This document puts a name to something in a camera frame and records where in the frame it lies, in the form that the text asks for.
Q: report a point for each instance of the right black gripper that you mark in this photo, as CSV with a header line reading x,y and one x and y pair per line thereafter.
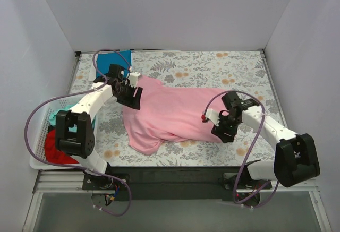
x,y
224,132

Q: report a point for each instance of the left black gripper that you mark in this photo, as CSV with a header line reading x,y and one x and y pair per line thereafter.
x,y
130,98

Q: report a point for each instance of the pink t shirt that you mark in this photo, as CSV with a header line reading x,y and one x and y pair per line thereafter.
x,y
169,114

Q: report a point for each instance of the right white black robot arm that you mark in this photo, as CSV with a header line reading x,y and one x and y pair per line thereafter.
x,y
295,158

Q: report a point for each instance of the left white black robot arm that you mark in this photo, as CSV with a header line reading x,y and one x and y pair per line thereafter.
x,y
74,133

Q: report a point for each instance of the folded blue t shirt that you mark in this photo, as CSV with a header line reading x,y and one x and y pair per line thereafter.
x,y
122,58

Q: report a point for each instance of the teal t shirt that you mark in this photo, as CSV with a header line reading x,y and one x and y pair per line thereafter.
x,y
52,117

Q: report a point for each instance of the red t shirt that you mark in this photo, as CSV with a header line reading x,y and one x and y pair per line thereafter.
x,y
52,154

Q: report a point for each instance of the white plastic laundry basket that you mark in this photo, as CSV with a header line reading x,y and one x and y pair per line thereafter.
x,y
43,115

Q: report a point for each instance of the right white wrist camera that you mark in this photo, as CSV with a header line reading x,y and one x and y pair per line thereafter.
x,y
211,115

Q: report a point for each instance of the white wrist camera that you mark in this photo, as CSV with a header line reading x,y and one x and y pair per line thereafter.
x,y
133,79
211,115

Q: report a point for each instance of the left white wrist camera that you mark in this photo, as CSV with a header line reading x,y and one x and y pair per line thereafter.
x,y
133,79

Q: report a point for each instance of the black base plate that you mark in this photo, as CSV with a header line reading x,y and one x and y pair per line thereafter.
x,y
177,183

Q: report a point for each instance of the aluminium frame rail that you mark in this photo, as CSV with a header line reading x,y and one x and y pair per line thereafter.
x,y
58,182

